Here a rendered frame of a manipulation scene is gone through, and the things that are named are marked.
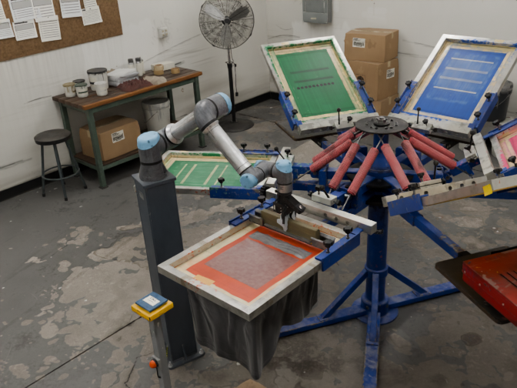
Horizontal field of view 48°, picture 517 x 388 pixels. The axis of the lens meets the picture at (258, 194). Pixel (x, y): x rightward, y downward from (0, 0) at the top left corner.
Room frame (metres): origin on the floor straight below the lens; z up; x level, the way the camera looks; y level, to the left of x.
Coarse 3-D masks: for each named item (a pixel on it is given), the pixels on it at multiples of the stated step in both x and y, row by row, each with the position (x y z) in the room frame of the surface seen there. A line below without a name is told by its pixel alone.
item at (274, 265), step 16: (288, 240) 2.50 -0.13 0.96; (272, 256) 2.36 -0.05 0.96; (288, 256) 2.35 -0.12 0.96; (240, 272) 2.25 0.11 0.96; (256, 272) 2.24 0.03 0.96; (272, 272) 2.23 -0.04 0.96; (288, 272) 2.22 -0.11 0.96; (224, 288) 2.13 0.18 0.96; (240, 288) 2.12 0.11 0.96; (256, 288) 2.11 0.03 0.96
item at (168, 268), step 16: (272, 208) 2.80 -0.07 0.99; (240, 224) 2.64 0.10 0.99; (320, 224) 2.58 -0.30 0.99; (208, 240) 2.49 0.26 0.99; (176, 256) 2.36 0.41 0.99; (192, 256) 2.40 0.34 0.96; (160, 272) 2.28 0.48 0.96; (176, 272) 2.23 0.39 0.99; (304, 272) 2.16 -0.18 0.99; (192, 288) 2.12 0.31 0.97; (208, 288) 2.08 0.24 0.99; (288, 288) 2.07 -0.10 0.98; (224, 304) 1.99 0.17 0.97; (240, 304) 1.96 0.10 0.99; (256, 304) 1.95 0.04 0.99; (272, 304) 1.99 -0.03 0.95
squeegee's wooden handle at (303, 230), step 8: (264, 216) 2.63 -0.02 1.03; (272, 216) 2.59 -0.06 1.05; (280, 216) 2.56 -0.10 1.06; (272, 224) 2.59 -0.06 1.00; (288, 224) 2.52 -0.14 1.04; (296, 224) 2.48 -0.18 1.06; (304, 224) 2.47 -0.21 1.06; (296, 232) 2.48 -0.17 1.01; (304, 232) 2.45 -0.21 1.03; (312, 232) 2.41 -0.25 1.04
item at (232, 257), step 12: (264, 228) 2.64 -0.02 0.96; (240, 240) 2.53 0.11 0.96; (252, 240) 2.52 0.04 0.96; (216, 252) 2.44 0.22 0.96; (228, 252) 2.43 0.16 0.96; (240, 252) 2.42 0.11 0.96; (252, 252) 2.41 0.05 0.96; (264, 252) 2.41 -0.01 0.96; (204, 264) 2.33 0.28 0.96; (216, 264) 2.33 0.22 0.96; (228, 264) 2.32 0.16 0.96; (240, 264) 2.31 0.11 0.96; (204, 276) 2.23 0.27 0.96; (216, 276) 2.22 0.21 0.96
